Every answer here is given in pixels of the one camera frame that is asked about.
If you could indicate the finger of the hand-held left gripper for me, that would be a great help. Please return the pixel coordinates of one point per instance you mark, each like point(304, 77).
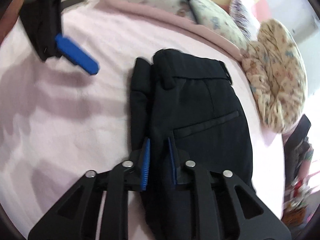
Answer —
point(77, 53)

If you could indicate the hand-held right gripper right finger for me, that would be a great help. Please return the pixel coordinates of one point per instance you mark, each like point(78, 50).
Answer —
point(172, 161)

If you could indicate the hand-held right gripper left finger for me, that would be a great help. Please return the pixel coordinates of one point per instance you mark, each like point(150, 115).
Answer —
point(146, 163)

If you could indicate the black pants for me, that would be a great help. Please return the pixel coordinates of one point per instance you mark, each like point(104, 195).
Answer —
point(200, 105)

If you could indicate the pink bed sheet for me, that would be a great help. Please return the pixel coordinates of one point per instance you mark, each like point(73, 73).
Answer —
point(75, 120)

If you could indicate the pile of dark clothes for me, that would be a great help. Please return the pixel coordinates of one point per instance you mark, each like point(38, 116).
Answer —
point(297, 145)

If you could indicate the colourful clutter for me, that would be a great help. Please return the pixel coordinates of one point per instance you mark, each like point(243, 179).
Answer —
point(300, 195)

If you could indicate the rolled bear print quilt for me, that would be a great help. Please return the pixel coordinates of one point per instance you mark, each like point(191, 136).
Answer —
point(280, 75)

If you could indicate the bear print pillow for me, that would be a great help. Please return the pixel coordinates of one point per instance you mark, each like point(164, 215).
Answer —
point(220, 27)

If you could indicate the purple floral pillow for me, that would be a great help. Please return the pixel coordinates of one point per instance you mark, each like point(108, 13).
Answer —
point(241, 15)

